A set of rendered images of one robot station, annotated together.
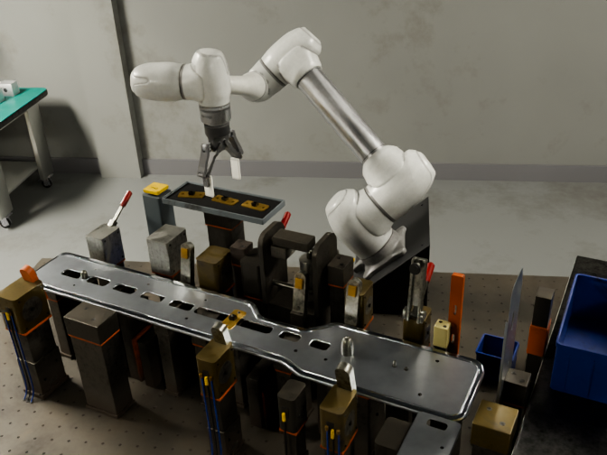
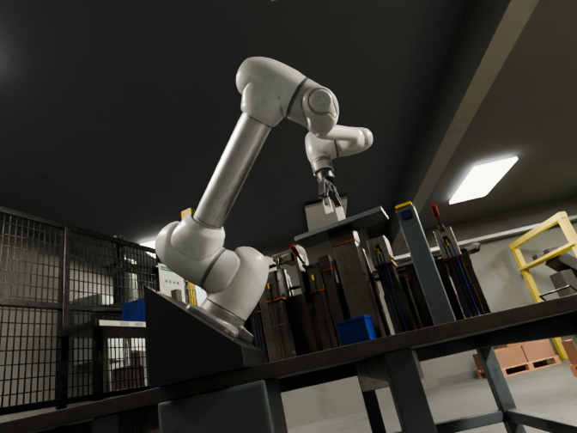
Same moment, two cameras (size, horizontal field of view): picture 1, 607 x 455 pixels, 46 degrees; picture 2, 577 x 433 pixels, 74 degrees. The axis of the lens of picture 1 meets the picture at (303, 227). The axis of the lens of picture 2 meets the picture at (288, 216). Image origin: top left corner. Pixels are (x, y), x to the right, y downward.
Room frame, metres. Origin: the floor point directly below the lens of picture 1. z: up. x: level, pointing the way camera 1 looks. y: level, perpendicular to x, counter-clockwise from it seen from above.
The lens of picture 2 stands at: (3.40, -0.15, 0.65)
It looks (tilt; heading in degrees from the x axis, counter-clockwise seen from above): 23 degrees up; 172
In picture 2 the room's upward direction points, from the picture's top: 13 degrees counter-clockwise
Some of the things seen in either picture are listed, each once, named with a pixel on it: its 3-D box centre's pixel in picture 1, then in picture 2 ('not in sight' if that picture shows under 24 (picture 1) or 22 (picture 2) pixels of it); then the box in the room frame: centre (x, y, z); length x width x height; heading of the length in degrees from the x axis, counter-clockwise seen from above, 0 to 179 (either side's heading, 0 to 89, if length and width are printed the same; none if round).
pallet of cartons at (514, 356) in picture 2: not in sight; (510, 350); (-3.19, 3.92, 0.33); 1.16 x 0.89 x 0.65; 81
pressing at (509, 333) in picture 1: (508, 341); (203, 296); (1.21, -0.43, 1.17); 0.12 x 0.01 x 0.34; 152
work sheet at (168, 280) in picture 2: not in sight; (171, 289); (0.99, -0.64, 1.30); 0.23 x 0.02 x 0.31; 152
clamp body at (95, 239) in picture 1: (115, 276); (458, 274); (2.00, 0.64, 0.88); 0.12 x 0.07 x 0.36; 152
